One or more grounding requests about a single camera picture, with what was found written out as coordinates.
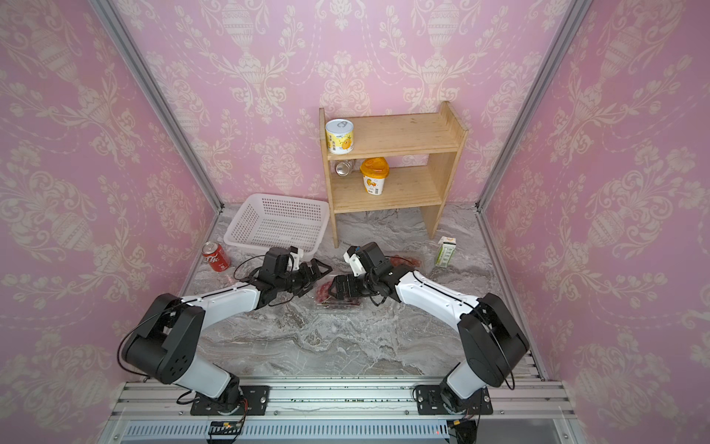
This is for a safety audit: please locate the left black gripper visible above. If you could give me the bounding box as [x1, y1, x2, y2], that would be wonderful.
[275, 258, 334, 297]

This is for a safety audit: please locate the light red grape bunch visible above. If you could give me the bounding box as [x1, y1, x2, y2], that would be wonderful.
[388, 255, 423, 268]

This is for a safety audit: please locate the clear plastic container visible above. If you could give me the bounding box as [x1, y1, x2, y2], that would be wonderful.
[312, 276, 364, 311]
[386, 252, 426, 272]

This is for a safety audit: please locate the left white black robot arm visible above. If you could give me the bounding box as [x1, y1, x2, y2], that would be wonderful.
[118, 247, 333, 414]

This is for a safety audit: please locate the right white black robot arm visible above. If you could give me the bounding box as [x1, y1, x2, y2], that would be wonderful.
[328, 242, 530, 414]

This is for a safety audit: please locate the white plastic basket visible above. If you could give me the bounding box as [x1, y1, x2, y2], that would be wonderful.
[224, 194, 330, 261]

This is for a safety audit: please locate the red soda can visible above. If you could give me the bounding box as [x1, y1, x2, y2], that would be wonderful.
[202, 242, 231, 273]

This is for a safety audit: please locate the green white milk carton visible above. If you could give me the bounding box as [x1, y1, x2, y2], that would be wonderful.
[435, 237, 457, 268]

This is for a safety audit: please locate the orange lid white cup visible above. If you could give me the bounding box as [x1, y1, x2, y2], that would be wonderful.
[361, 157, 390, 196]

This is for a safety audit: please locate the small glass jar on shelf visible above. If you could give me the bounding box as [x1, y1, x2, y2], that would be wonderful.
[335, 159, 356, 177]

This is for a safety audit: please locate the wooden two-tier shelf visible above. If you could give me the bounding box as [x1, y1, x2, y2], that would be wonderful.
[319, 101, 468, 247]

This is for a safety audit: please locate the yellow white can on shelf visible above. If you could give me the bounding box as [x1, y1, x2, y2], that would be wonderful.
[325, 118, 354, 155]

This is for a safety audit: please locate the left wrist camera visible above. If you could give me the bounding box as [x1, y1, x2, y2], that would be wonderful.
[288, 246, 304, 271]

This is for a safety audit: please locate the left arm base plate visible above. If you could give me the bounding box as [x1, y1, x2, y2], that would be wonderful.
[190, 385, 270, 416]

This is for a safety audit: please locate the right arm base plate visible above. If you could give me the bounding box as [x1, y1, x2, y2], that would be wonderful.
[412, 385, 494, 416]

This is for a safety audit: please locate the aluminium rail frame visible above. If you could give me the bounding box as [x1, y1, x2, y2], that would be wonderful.
[100, 377, 584, 443]

